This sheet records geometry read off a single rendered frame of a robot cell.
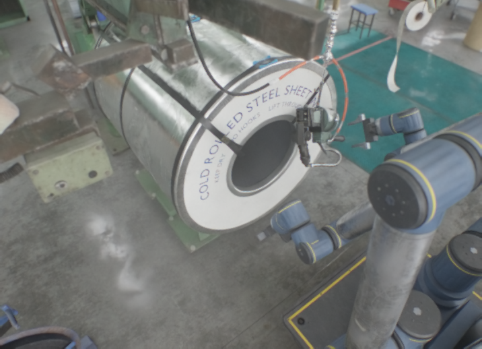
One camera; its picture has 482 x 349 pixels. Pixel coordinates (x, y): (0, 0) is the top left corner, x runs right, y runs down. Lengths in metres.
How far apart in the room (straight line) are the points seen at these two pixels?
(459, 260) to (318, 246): 0.65
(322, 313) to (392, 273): 1.06
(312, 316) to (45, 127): 1.54
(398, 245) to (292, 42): 0.50
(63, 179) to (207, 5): 0.54
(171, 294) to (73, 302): 0.65
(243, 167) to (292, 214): 0.93
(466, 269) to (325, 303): 0.71
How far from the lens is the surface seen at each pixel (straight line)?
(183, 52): 0.88
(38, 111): 0.86
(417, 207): 0.69
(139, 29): 0.86
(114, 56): 0.85
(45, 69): 0.81
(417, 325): 1.46
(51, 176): 0.89
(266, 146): 2.25
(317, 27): 0.52
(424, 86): 4.69
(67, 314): 2.49
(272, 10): 0.55
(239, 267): 2.37
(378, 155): 3.33
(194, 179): 1.65
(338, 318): 1.92
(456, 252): 1.71
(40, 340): 1.52
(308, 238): 1.36
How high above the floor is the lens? 2.10
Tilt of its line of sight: 45 degrees down
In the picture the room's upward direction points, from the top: straight up
